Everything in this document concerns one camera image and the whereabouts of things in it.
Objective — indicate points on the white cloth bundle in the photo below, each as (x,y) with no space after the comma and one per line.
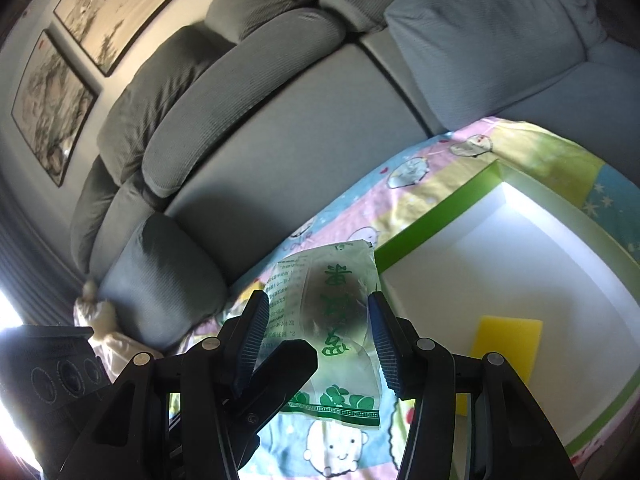
(110,335)

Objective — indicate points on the white fluffy tuft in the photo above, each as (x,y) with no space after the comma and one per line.
(90,289)

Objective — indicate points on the light grey pillow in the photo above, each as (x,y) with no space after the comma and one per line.
(480,40)

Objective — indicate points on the bright window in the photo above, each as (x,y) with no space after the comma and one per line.
(10,440)

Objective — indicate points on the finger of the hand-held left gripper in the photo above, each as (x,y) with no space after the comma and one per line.
(282,375)

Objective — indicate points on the clear green printed plastic packet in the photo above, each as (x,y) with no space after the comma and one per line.
(330,310)

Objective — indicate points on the green and white box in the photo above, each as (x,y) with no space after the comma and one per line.
(500,270)

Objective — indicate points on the cartoon printed blanket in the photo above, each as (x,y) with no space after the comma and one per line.
(350,200)

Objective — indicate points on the dark grey curtain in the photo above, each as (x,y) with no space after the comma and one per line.
(35,260)

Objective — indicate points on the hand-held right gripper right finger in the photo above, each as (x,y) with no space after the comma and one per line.
(385,342)

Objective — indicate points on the large framed ink painting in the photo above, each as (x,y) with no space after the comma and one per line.
(115,5)

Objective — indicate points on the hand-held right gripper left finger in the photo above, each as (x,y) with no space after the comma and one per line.
(250,342)

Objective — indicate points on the dark grey armrest cushion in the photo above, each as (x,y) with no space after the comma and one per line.
(160,280)

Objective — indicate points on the yellow sponge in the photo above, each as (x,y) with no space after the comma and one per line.
(505,345)

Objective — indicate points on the grey sofa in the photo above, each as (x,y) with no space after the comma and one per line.
(310,140)

